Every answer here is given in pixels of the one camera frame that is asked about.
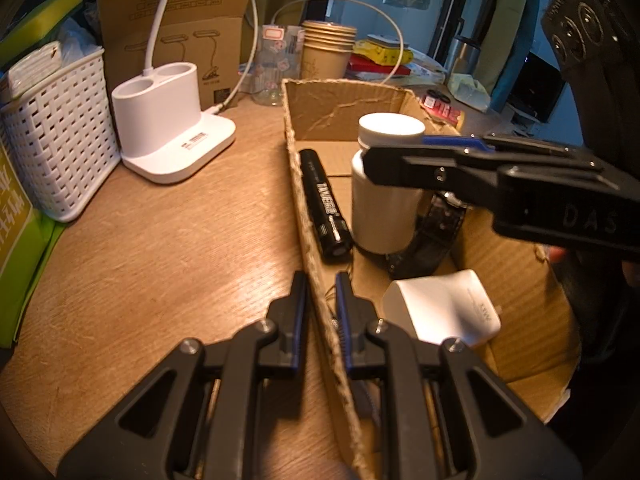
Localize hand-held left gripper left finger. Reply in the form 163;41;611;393
56;270;308;480

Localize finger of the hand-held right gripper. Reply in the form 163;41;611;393
422;132;606;171
362;144;503;198

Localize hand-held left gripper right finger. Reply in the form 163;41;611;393
334;271;583;480

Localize red small packet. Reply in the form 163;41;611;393
424;97;466;127

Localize white pill bottle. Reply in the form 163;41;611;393
350;112;427;254

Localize black wristwatch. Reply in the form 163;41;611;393
387;192;468;279

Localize cardboard box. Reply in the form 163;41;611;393
281;77;583;480

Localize white power adapter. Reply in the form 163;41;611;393
382;269;502;348

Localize black marker pen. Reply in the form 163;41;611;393
299;149;350;264

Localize pale green tissue pack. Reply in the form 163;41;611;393
448;72;493;113

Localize steel tumbler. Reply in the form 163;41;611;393
447;35;483;78

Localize black monitor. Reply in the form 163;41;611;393
510;52;566;121

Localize red book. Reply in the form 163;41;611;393
348;55;401;75

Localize yellow wipes pack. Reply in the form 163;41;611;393
355;35;413;66

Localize yellow curtain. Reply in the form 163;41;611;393
502;0;538;91

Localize stack of brown paper cups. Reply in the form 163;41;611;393
301;20;357;81

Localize clear plastic bottles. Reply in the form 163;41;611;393
250;24;306;106

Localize white desk lamp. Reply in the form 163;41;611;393
111;0;237;184

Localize flat cardboard lamp packaging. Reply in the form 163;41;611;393
96;0;258;111

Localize white woven plastic basket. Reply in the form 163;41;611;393
0;52;123;223

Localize clear plastic bag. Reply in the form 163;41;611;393
55;17;103;58

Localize white pack in basket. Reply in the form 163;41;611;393
0;42;63;103

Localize white cable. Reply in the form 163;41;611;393
215;0;406;111

